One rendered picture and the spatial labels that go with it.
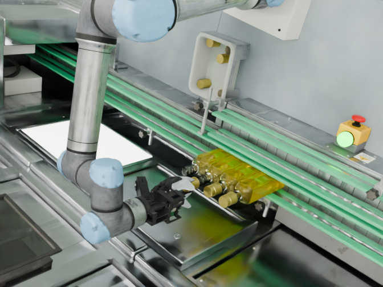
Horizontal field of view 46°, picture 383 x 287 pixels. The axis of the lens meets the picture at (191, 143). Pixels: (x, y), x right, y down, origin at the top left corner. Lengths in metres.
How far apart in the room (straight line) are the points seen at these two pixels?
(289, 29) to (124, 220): 0.77
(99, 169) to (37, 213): 0.44
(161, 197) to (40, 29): 1.08
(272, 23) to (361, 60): 0.29
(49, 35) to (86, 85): 0.99
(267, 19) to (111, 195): 0.77
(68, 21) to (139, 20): 1.16
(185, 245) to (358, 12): 0.83
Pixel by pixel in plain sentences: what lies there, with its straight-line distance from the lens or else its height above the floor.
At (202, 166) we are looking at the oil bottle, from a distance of 1.39.
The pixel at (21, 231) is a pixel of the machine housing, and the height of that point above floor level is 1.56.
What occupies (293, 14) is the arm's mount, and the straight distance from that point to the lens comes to 1.45.
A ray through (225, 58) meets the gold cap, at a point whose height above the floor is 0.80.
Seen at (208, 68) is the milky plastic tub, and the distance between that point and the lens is 1.74.
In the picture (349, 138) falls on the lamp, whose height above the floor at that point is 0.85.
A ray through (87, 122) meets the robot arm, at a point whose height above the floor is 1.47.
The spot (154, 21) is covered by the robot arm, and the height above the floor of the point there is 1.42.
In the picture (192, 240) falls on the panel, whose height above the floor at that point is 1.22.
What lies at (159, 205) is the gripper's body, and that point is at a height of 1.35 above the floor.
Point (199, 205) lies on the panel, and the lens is 1.47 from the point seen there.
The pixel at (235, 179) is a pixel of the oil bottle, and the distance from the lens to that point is 1.34.
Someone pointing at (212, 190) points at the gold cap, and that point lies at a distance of 1.29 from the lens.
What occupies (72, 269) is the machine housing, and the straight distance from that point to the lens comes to 1.21.
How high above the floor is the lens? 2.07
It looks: 44 degrees down
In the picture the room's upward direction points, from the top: 106 degrees counter-clockwise
